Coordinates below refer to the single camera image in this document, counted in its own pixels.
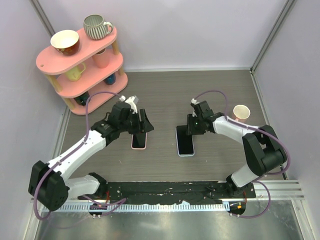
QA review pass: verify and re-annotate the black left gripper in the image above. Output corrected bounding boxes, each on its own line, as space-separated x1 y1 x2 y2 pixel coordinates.
119 109 154 135

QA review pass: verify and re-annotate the black phone gold edge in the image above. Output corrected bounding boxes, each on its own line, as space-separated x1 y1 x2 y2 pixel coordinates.
176 125 195 155

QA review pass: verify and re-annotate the pink phone case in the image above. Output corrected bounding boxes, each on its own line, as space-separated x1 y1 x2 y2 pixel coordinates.
130 133 148 150

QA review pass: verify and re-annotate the light blue phone case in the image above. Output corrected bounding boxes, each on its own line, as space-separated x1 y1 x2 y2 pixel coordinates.
175 125 196 158

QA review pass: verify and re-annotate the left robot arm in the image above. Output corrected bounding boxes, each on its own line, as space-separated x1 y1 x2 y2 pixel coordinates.
28 102 154 212

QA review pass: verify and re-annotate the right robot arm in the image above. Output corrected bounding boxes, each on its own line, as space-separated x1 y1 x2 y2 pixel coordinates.
186 98 288 198

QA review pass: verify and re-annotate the pink mug on table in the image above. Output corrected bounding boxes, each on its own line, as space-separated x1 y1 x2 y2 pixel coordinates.
232 104 251 123

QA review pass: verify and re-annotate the blue cup on shelf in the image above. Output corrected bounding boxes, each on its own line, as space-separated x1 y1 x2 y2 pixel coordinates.
103 73 116 85

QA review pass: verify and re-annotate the black cup on shelf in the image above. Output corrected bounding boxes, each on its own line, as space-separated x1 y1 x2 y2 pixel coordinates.
74 91 90 107

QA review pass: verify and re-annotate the pink three-tier shelf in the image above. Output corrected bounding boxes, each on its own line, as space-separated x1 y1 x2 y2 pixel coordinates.
36 28 128 115

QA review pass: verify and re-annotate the pink cup on shelf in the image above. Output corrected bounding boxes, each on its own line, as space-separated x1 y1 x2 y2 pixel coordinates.
92 48 110 69

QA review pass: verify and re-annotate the yellow mug on shelf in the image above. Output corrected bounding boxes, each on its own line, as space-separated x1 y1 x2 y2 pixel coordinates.
65 62 86 82

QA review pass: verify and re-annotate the grey striped mug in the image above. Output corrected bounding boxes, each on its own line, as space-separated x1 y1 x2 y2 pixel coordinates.
83 14 114 40

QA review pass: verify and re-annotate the red white bowl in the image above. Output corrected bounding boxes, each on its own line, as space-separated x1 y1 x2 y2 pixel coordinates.
50 29 80 56

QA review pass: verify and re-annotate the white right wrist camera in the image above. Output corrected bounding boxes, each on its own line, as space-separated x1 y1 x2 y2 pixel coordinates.
190 98 198 117

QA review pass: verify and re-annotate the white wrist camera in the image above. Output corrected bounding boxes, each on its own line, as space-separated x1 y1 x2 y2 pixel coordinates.
190 98 198 117
119 95 139 114

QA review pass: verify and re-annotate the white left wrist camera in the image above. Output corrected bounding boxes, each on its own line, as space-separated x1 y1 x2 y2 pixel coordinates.
119 95 139 114

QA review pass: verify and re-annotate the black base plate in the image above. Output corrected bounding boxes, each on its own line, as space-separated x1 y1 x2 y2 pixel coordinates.
88 181 256 205

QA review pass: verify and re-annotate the white slotted cable duct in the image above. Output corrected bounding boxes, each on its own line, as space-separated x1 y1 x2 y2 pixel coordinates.
56 201 230 213

